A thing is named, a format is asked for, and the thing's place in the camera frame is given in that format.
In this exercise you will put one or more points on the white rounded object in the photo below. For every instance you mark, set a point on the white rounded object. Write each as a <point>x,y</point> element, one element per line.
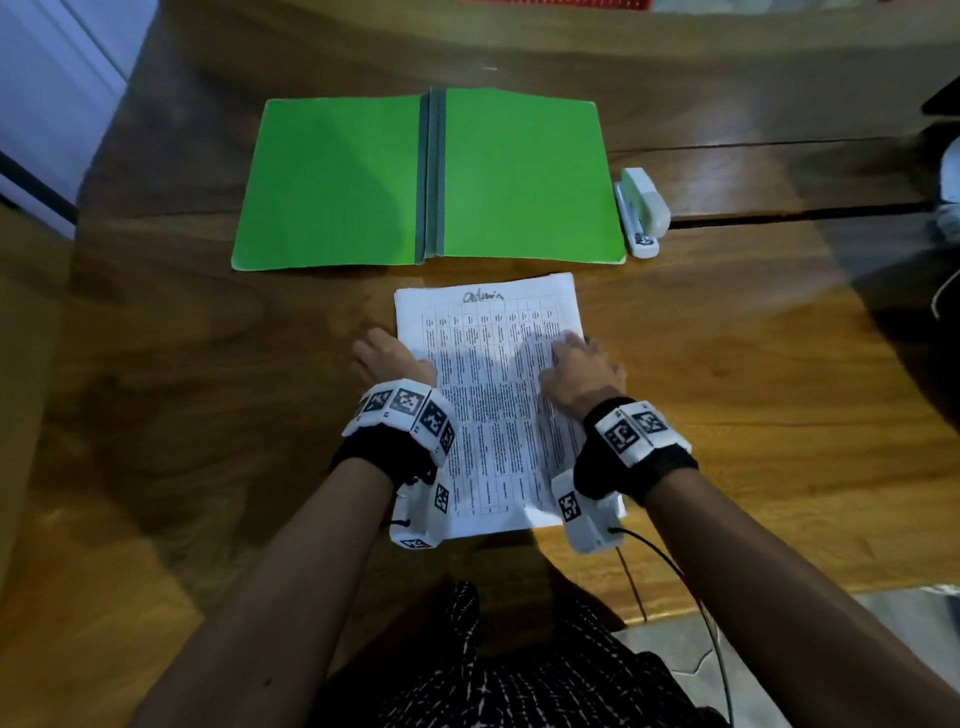
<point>951,187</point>

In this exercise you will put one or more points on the person's right hand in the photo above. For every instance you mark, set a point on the person's right hand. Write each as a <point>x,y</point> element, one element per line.
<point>589,379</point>

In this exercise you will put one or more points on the red mat edge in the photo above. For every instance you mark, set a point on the red mat edge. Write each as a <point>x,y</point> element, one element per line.
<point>559,4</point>

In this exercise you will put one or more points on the open green paper folder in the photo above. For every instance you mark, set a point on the open green paper folder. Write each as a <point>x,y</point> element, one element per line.
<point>330,180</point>

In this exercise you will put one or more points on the person's right forearm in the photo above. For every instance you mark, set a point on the person's right forearm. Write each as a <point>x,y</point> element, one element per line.
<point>772,600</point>

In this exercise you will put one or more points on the white stapler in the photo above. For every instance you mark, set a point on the white stapler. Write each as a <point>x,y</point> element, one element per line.
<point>645,204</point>

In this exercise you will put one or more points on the person's left hand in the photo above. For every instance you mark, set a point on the person's left hand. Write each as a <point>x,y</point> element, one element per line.
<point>394,361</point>

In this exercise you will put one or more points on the person's right fingers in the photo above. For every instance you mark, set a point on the person's right fingers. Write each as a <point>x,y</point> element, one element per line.
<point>576,345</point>

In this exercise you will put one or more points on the black wristband with marker blocks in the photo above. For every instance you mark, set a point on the black wristband with marker blocks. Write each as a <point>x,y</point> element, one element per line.
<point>409,416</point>
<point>630,442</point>

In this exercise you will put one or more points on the person's left fingers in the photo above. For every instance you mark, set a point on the person's left fingers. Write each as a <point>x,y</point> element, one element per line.
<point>375,341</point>

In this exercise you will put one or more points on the white cabinet door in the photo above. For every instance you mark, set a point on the white cabinet door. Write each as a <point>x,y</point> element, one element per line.
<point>52,82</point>

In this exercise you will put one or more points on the printed white paper sheets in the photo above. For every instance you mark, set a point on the printed white paper sheets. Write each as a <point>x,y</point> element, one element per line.
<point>487,360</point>

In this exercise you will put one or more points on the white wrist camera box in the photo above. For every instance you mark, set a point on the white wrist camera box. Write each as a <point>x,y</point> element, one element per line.
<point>585,521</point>
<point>424,514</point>

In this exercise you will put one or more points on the dark object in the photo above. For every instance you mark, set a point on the dark object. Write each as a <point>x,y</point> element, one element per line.
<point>946,99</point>

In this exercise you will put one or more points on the black white patterned garment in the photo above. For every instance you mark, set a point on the black white patterned garment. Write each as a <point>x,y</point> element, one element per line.
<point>525,690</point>

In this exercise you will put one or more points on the person's left forearm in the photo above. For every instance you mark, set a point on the person's left forearm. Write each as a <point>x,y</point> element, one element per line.
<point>285,600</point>

